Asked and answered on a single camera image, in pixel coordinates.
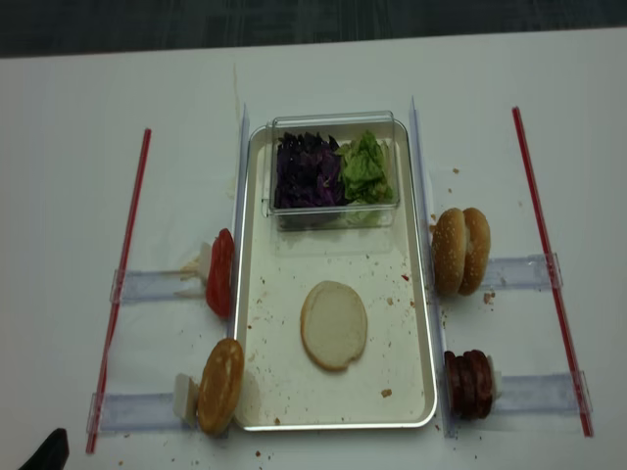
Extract clear holder under patties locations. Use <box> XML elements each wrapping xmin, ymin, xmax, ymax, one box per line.
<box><xmin>493</xmin><ymin>372</ymin><xmax>594</xmax><ymax>414</ymax></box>

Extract white pusher block at tomato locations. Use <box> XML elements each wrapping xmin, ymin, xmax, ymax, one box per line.
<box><xmin>196</xmin><ymin>242</ymin><xmax>212</xmax><ymax>285</ymax></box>

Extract sesame bun top left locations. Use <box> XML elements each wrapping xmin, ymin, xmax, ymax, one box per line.
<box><xmin>432</xmin><ymin>208</ymin><xmax>467</xmax><ymax>296</ymax></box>

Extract stack of meat patties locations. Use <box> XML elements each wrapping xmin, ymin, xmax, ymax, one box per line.
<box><xmin>444</xmin><ymin>350</ymin><xmax>494</xmax><ymax>420</ymax></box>

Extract sesame bun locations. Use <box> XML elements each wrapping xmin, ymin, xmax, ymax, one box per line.
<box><xmin>432</xmin><ymin>208</ymin><xmax>467</xmax><ymax>296</ymax></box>
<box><xmin>458</xmin><ymin>208</ymin><xmax>491</xmax><ymax>296</ymax></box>

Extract clear holder under sesame buns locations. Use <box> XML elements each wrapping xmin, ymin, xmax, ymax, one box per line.
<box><xmin>480</xmin><ymin>254</ymin><xmax>563</xmax><ymax>291</ymax></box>

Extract left red strip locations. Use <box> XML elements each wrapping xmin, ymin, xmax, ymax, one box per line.
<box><xmin>85</xmin><ymin>128</ymin><xmax>152</xmax><ymax>455</ymax></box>

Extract clear holder under bun bottoms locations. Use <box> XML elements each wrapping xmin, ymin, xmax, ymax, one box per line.
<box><xmin>86</xmin><ymin>393</ymin><xmax>198</xmax><ymax>434</ymax></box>

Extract red strip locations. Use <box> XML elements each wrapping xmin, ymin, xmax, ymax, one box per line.
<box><xmin>85</xmin><ymin>128</ymin><xmax>152</xmax><ymax>455</ymax></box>
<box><xmin>511</xmin><ymin>107</ymin><xmax>595</xmax><ymax>438</ymax></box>

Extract green lettuce pieces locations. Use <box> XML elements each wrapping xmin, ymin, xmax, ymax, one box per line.
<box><xmin>337</xmin><ymin>130</ymin><xmax>394</xmax><ymax>205</ymax></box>

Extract bun half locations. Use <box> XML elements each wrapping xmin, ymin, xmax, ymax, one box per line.
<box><xmin>300</xmin><ymin>281</ymin><xmax>368</xmax><ymax>372</ymax></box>
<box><xmin>197</xmin><ymin>338</ymin><xmax>244</xmax><ymax>436</ymax></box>

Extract white pusher block at patties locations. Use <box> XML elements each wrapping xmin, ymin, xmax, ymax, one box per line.
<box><xmin>487</xmin><ymin>355</ymin><xmax>502</xmax><ymax>402</ymax></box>

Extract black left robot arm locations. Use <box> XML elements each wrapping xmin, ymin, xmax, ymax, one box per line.
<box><xmin>20</xmin><ymin>428</ymin><xmax>70</xmax><ymax>470</ymax></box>

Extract left clear vertical rail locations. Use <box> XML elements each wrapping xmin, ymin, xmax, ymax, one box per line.
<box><xmin>233</xmin><ymin>106</ymin><xmax>250</xmax><ymax>259</ymax></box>

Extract metal serving tray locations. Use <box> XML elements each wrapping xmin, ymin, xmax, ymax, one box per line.
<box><xmin>233</xmin><ymin>122</ymin><xmax>437</xmax><ymax>431</ymax></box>

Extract shredded purple cabbage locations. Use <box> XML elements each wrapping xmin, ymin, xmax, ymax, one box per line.
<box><xmin>274</xmin><ymin>132</ymin><xmax>348</xmax><ymax>209</ymax></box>

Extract sesame bun top right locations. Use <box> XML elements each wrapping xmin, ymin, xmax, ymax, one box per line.
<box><xmin>458</xmin><ymin>208</ymin><xmax>491</xmax><ymax>296</ymax></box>

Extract clear holder under tomato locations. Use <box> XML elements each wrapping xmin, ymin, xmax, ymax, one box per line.
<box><xmin>110</xmin><ymin>269</ymin><xmax>205</xmax><ymax>305</ymax></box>

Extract white pusher block at buns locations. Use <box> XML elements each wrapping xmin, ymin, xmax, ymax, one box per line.
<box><xmin>172</xmin><ymin>373</ymin><xmax>199</xmax><ymax>428</ymax></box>

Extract right clear vertical rail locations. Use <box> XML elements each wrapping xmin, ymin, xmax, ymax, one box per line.
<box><xmin>409</xmin><ymin>97</ymin><xmax>456</xmax><ymax>440</ymax></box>

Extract red tomato slice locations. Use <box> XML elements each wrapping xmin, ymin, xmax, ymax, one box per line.
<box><xmin>205</xmin><ymin>228</ymin><xmax>234</xmax><ymax>319</ymax></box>

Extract clear plastic salad box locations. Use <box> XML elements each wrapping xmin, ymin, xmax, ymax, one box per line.
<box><xmin>262</xmin><ymin>111</ymin><xmax>401</xmax><ymax>231</ymax></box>

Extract clear vertical rail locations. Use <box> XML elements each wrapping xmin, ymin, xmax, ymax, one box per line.
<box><xmin>233</xmin><ymin>106</ymin><xmax>250</xmax><ymax>259</ymax></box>
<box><xmin>409</xmin><ymin>97</ymin><xmax>456</xmax><ymax>440</ymax></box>

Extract right red strip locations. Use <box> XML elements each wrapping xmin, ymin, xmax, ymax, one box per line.
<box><xmin>511</xmin><ymin>107</ymin><xmax>595</xmax><ymax>438</ymax></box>

